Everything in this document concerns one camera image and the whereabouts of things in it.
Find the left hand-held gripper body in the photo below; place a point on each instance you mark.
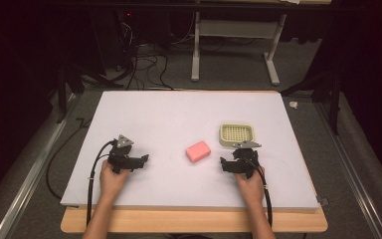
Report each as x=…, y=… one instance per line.
x=121, y=156

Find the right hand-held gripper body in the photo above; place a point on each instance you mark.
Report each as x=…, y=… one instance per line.
x=246, y=159

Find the person's left hand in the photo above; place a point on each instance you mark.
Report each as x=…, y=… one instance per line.
x=112, y=181

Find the person's right hand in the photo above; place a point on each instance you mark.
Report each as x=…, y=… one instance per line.
x=251, y=189

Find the beige slotted soap dish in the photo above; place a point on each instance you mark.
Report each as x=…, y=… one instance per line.
x=237, y=133

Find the pink soap bar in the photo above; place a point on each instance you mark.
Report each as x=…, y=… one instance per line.
x=198, y=151

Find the white table cover board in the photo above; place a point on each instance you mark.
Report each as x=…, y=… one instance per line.
x=179, y=119

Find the crumpled white paper scrap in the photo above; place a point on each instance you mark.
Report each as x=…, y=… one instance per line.
x=293, y=105

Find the small grey clip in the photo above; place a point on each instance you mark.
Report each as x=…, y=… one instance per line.
x=322, y=200

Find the black tripod stand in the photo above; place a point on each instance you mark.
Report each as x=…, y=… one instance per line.
x=67, y=79
x=332, y=89

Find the dark computer tower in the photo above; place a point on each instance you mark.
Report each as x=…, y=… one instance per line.
x=129, y=33

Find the aluminium rail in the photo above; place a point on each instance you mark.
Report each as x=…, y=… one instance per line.
x=354, y=172
x=30, y=179

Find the white metal desk frame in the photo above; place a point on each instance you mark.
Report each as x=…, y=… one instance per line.
x=237, y=29

